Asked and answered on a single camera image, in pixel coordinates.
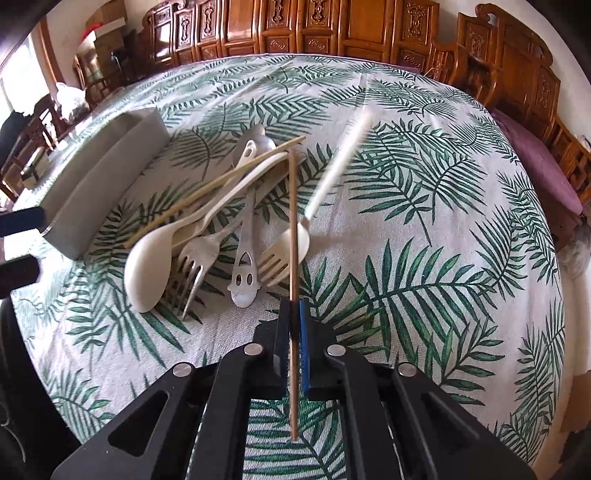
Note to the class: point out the carved wooden chair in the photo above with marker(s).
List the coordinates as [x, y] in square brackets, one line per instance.
[461, 69]

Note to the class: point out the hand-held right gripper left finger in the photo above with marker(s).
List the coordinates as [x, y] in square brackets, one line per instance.
[285, 350]

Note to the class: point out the metal spoon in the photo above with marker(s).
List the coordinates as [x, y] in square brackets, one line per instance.
[263, 143]

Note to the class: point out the grey fluffy cloth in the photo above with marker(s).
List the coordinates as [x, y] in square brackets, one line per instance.
[575, 254]

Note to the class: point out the person's dark clothing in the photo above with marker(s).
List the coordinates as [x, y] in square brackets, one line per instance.
[23, 392]

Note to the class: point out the wooden bench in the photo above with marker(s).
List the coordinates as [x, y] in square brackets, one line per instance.
[568, 157]

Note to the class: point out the small cream plastic spoon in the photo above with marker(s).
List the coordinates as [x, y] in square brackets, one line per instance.
[302, 240]

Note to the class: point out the metal fork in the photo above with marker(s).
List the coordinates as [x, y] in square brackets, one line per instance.
[196, 258]

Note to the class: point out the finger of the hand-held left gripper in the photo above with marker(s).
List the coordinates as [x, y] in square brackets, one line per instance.
[18, 277]
[21, 221]

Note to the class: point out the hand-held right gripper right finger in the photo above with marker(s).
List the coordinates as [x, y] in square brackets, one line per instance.
[304, 350]

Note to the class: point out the cardboard boxes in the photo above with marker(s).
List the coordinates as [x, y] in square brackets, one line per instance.
[104, 23]

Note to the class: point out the wooden chopstick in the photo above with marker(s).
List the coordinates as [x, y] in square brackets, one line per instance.
[184, 210]
[292, 230]

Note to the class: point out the leaf-printed tablecloth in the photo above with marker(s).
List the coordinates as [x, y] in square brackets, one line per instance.
[415, 277]

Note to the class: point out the metal utensil with face cutouts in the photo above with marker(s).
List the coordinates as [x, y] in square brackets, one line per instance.
[242, 277]

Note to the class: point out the purple seat cushion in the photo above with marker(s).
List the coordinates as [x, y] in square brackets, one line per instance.
[535, 157]

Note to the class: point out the cream plastic fork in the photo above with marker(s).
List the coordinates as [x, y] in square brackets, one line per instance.
[274, 265]

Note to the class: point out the carved wooden cabinet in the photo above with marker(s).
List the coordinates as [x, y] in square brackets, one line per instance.
[323, 27]

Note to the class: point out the dark wooden chair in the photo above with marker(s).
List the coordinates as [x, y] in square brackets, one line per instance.
[32, 138]

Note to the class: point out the large cream plastic spoon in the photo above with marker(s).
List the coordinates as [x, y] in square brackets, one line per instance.
[147, 272]

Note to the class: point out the grey utensil box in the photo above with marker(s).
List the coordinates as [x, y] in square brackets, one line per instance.
[101, 184]

